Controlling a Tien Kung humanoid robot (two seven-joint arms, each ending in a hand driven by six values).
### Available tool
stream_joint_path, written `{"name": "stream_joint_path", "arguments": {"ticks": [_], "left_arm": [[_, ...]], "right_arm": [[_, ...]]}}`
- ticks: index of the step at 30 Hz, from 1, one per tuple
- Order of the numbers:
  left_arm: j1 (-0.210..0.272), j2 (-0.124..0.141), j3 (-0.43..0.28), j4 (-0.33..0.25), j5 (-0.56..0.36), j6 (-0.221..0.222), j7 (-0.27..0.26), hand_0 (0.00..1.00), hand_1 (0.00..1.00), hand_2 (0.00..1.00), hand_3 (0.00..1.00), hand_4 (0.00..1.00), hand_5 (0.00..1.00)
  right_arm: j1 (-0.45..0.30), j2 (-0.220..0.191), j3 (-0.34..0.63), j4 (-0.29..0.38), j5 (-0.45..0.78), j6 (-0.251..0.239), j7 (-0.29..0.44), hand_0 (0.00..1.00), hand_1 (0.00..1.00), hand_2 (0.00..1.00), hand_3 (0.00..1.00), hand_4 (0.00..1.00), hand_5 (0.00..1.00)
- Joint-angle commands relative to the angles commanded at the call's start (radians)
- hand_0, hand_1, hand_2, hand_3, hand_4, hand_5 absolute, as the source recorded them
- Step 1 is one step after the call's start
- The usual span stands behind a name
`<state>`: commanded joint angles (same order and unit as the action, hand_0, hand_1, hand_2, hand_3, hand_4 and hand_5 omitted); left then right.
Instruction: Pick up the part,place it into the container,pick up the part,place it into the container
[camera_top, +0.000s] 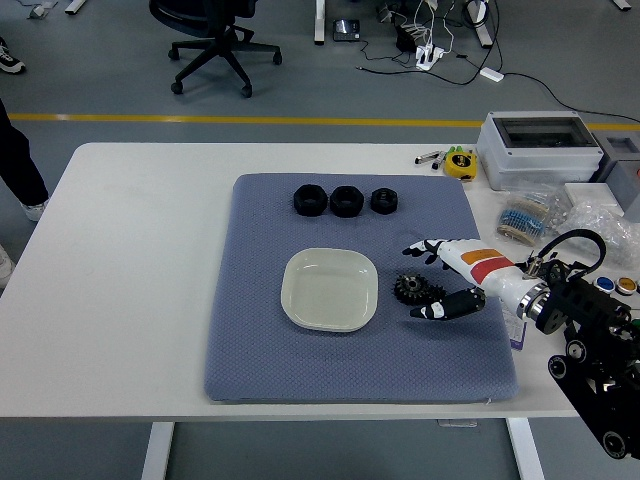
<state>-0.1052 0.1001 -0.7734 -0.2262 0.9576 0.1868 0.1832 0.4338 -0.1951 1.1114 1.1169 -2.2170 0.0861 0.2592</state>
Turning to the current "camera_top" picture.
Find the black desk phone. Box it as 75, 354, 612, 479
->
332, 18, 362, 42

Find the white power strip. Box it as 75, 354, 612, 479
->
414, 44, 446, 70

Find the dark grey box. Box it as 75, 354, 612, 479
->
589, 134, 640, 211

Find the blue-grey padded mat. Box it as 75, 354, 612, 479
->
202, 172, 519, 405

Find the person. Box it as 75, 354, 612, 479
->
0, 37, 27, 75
0, 97, 51, 289

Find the small black hex nut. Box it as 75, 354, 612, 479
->
369, 187, 400, 215

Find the purple label card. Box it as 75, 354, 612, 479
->
502, 304, 531, 351

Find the black office chair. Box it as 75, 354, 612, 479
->
148, 0, 284, 99

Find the clear bag of blue resistors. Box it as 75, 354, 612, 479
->
495, 182, 571, 247

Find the white flat box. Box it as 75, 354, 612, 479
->
563, 182, 626, 217

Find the white square dish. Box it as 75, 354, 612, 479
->
279, 247, 378, 335

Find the clear bag of plastic parts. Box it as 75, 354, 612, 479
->
554, 202, 640, 271

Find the white desk leg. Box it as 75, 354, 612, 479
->
464, 0, 494, 49
313, 0, 327, 45

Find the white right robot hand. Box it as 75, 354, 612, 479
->
401, 237, 545, 321

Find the white table leg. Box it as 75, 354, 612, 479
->
141, 422, 176, 480
504, 417, 545, 480

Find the black floor cable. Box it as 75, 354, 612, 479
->
355, 42, 640, 126

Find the light grey electrical enclosure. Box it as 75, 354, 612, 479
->
474, 110, 605, 191

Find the yellow tape measure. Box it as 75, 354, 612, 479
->
443, 151, 479, 181

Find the large black metal gear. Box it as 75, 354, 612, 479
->
392, 273, 432, 307

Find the large black hex nut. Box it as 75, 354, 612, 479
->
291, 184, 329, 218
328, 185, 366, 219

